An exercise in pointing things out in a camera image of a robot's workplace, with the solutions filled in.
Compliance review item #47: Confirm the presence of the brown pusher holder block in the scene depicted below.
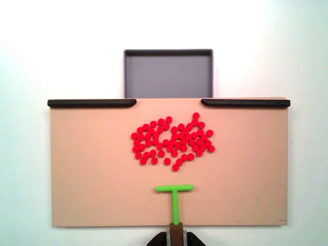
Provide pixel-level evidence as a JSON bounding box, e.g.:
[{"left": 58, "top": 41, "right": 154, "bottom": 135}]
[{"left": 169, "top": 222, "right": 184, "bottom": 246}]

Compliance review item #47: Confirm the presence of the green T-shaped pusher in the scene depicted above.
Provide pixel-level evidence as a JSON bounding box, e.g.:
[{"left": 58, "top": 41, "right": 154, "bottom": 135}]
[{"left": 155, "top": 184, "right": 195, "bottom": 226}]

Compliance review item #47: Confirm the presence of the grey rectangular container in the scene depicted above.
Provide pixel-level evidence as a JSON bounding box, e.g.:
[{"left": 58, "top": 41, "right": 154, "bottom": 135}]
[{"left": 123, "top": 49, "right": 214, "bottom": 99}]

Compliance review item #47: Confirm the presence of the beige flat board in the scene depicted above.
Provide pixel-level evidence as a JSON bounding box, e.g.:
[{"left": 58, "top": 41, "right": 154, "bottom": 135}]
[{"left": 48, "top": 96, "right": 290, "bottom": 228}]

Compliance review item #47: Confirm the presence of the black edge bar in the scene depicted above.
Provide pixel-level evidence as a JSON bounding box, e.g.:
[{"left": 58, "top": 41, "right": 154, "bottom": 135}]
[
  {"left": 47, "top": 99, "right": 137, "bottom": 108},
  {"left": 200, "top": 98, "right": 291, "bottom": 108}
]

